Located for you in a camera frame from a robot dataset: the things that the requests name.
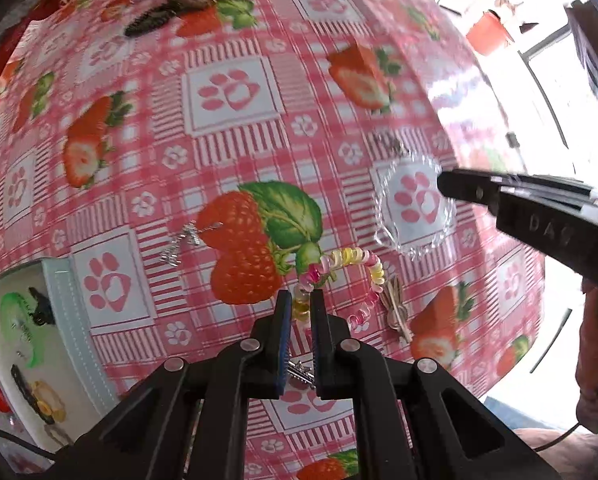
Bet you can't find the black claw hair clip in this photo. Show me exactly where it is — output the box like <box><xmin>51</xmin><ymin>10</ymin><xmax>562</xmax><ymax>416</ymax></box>
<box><xmin>29</xmin><ymin>287</ymin><xmax>56</xmax><ymax>326</ymax></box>

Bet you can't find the white jewelry tray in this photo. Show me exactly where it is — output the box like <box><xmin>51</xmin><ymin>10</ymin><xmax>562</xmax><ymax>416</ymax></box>
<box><xmin>0</xmin><ymin>258</ymin><xmax>120</xmax><ymax>452</ymax></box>

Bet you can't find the black spiral hair tie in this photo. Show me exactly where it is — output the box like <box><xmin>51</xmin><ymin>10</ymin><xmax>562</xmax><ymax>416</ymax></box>
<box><xmin>123</xmin><ymin>1</ymin><xmax>181</xmax><ymax>39</ymax></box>

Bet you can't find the green translucent bangle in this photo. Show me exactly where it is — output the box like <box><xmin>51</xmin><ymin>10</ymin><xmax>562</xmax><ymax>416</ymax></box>
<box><xmin>0</xmin><ymin>292</ymin><xmax>41</xmax><ymax>368</ymax></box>

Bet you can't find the yellow sunflower hair tie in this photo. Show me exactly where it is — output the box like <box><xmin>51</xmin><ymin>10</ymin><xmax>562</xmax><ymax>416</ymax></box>
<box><xmin>28</xmin><ymin>378</ymin><xmax>69</xmax><ymax>426</ymax></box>

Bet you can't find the clear beaded bracelet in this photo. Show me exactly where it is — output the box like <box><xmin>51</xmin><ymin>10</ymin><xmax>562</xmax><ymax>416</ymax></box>
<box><xmin>371</xmin><ymin>153</ymin><xmax>457</xmax><ymax>261</ymax></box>

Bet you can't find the red bucket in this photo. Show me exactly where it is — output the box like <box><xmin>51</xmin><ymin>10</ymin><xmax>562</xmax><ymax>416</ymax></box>
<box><xmin>466</xmin><ymin>10</ymin><xmax>514</xmax><ymax>56</ymax></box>

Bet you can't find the black beaded hair clip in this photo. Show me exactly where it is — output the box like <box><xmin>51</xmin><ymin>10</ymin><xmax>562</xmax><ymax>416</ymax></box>
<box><xmin>10</xmin><ymin>364</ymin><xmax>36</xmax><ymax>408</ymax></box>

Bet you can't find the colourful spiral bead bracelet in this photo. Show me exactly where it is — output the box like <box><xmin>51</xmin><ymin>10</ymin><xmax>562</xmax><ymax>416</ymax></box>
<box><xmin>290</xmin><ymin>245</ymin><xmax>386</xmax><ymax>334</ymax></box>

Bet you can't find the silver rhinestone hair clip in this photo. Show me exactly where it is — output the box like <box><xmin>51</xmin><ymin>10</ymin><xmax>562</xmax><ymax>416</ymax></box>
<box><xmin>287</xmin><ymin>360</ymin><xmax>316</xmax><ymax>389</ymax></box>

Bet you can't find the silver chain earring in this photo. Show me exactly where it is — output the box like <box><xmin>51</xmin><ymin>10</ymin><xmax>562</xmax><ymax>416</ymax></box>
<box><xmin>160</xmin><ymin>222</ymin><xmax>223</xmax><ymax>268</ymax></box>

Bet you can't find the pink strawberry checkered tablecloth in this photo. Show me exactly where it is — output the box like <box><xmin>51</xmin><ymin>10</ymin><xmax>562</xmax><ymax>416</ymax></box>
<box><xmin>0</xmin><ymin>0</ymin><xmax>553</xmax><ymax>479</ymax></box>

